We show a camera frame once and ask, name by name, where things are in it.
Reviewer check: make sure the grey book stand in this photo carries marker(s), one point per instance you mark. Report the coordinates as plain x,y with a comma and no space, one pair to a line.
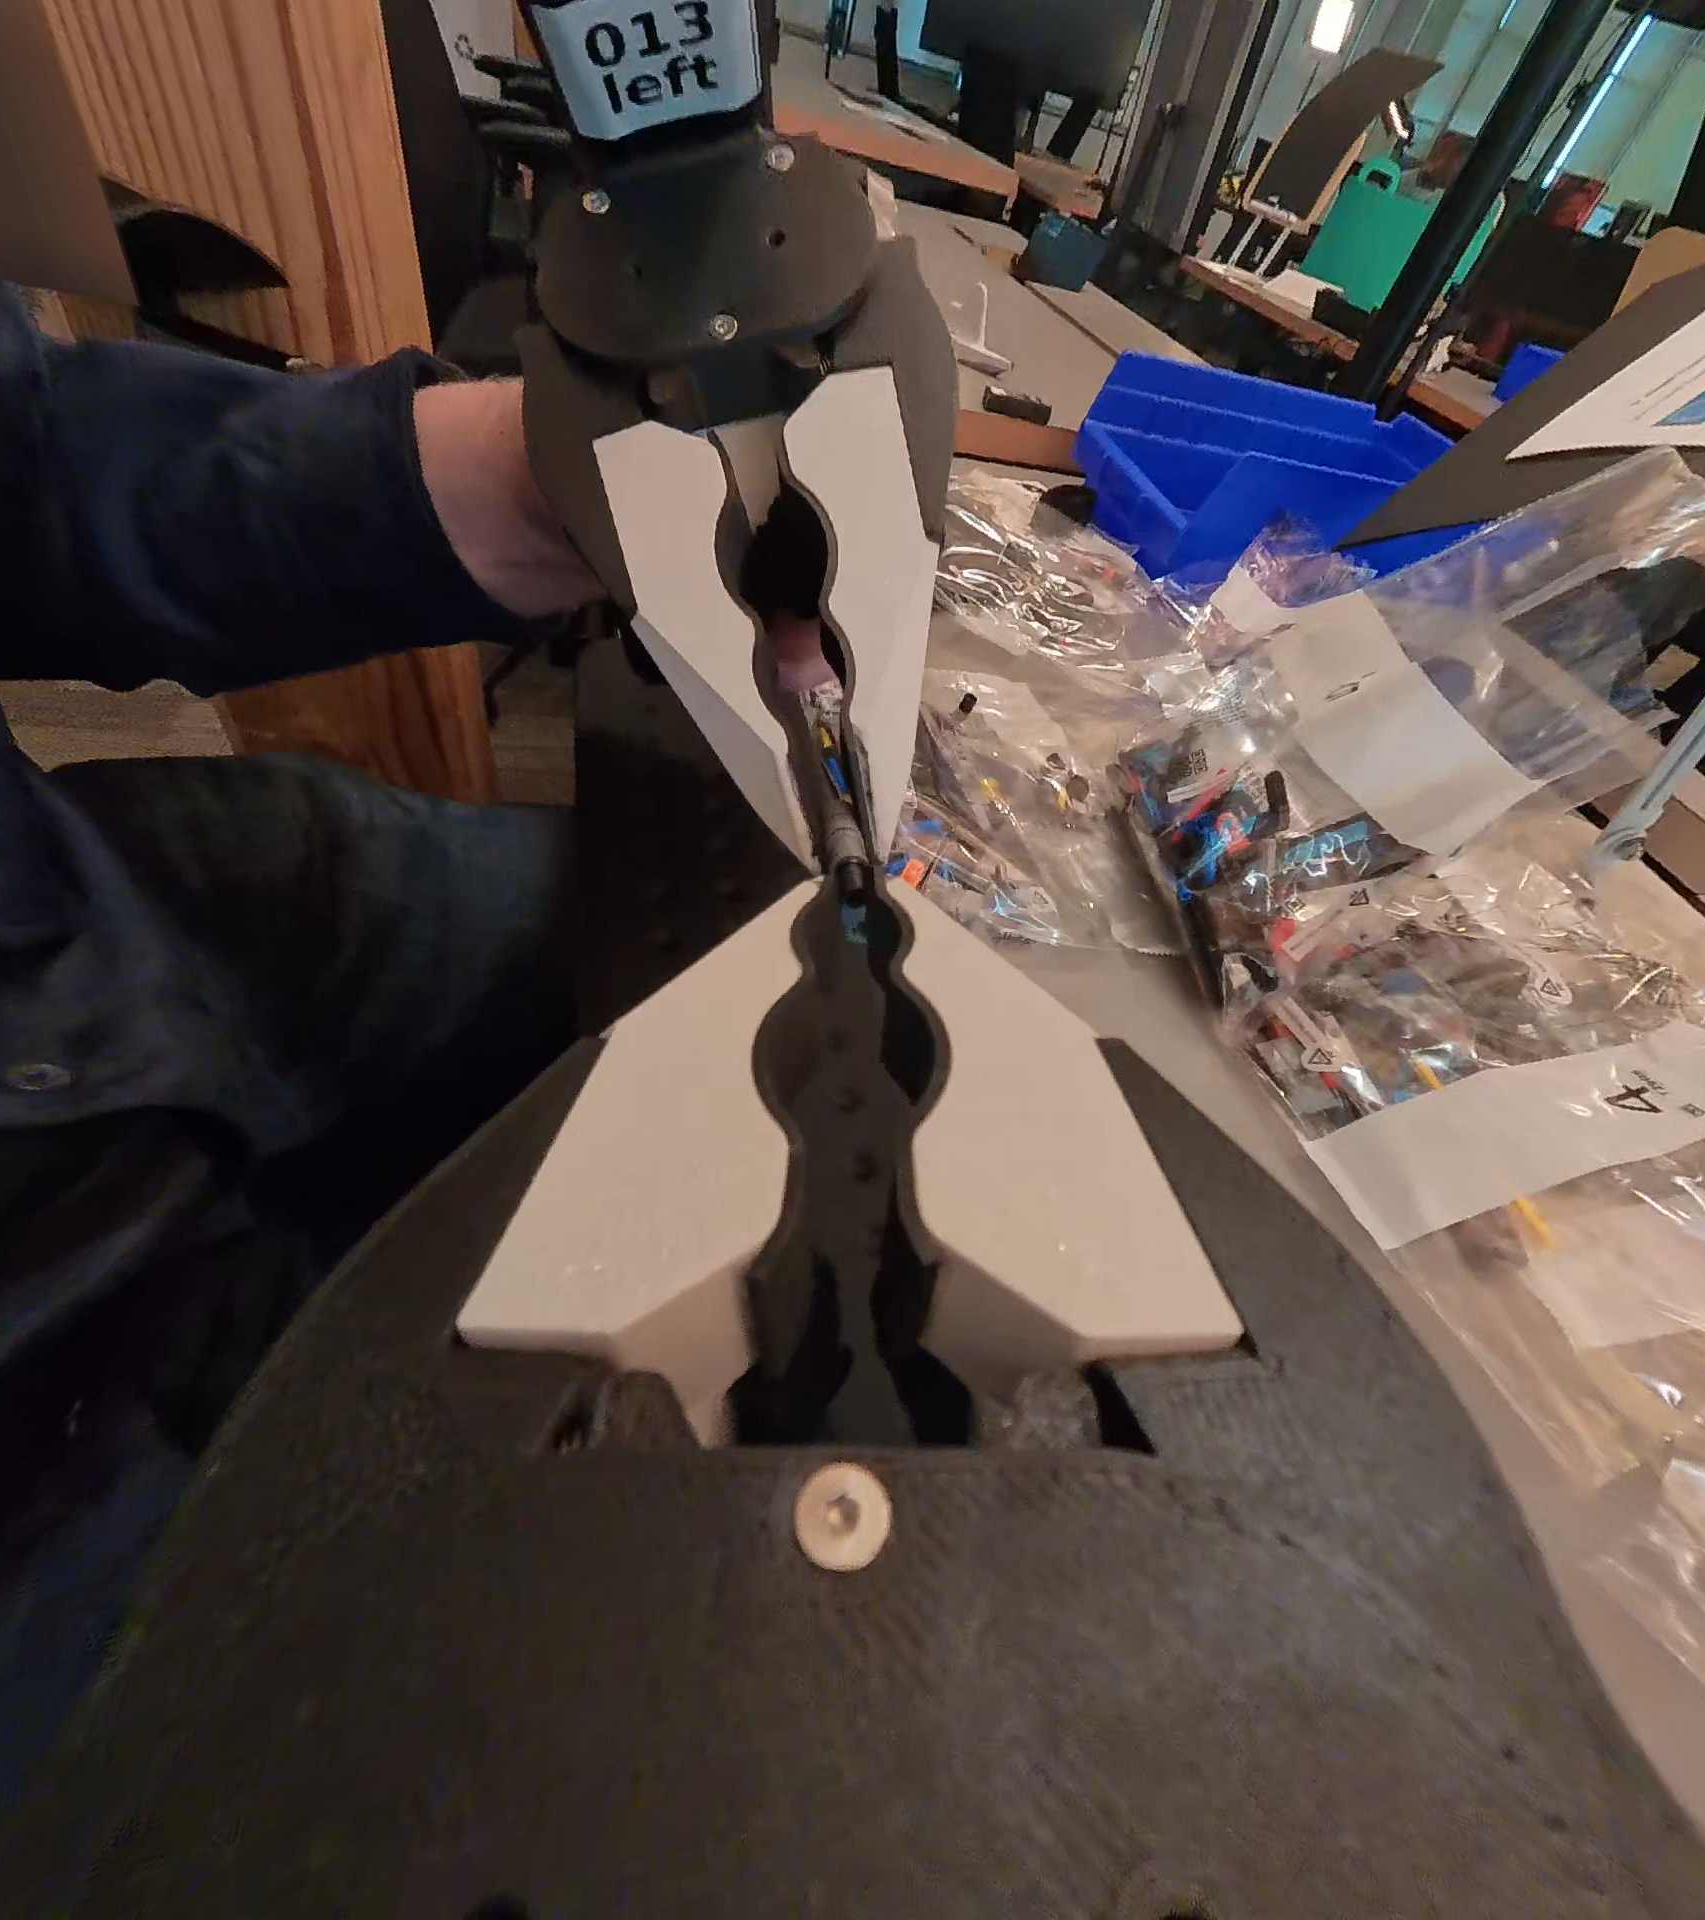
1437,516

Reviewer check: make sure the white plastic object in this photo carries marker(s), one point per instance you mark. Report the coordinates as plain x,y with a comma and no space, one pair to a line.
978,322

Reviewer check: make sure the tall clear lego bag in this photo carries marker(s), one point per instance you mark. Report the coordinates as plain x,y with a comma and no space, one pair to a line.
1391,704

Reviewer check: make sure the computer monitor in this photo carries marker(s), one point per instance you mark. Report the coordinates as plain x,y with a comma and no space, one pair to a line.
1031,44

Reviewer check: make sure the dark grey lego pin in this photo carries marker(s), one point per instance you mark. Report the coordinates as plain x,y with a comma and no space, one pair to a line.
840,842

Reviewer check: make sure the green bag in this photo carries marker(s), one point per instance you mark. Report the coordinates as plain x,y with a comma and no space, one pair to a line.
1377,225

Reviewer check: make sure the black metal pole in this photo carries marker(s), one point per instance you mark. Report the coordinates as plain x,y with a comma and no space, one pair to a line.
1481,194

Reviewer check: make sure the person's left hand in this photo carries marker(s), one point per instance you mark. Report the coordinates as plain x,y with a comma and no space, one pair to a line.
491,494

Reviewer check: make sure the teal box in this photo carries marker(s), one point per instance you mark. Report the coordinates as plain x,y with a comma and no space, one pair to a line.
1062,247

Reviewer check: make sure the blue plastic bin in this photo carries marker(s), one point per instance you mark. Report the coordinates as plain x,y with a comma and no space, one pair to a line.
1241,465
1527,366

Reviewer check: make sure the black chair armrest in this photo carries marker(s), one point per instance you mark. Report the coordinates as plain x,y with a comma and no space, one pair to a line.
192,269

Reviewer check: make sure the instruction booklet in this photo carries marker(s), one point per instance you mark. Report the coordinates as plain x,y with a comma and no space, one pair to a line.
1676,359

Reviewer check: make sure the black office chair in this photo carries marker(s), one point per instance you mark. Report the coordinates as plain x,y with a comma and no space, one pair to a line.
468,150

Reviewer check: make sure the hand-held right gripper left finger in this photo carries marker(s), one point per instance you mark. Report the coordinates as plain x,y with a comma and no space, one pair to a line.
627,1200

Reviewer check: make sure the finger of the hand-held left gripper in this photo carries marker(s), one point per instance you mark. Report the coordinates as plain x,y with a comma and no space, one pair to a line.
881,569
671,569

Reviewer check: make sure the brown background desk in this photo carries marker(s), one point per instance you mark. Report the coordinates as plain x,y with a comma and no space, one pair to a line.
912,150

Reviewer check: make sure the black leaning board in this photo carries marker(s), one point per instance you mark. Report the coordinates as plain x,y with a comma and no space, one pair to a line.
1347,134

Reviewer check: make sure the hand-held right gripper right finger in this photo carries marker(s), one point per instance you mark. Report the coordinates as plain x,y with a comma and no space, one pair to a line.
1077,1200

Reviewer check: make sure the clear lego parts bag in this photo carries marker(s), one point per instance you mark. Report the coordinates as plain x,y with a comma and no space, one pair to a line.
1046,569
1002,809

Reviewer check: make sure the wooden cabinet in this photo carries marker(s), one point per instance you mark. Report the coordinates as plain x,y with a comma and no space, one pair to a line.
267,179

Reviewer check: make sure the small black object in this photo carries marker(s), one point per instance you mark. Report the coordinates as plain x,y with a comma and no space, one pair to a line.
1016,402

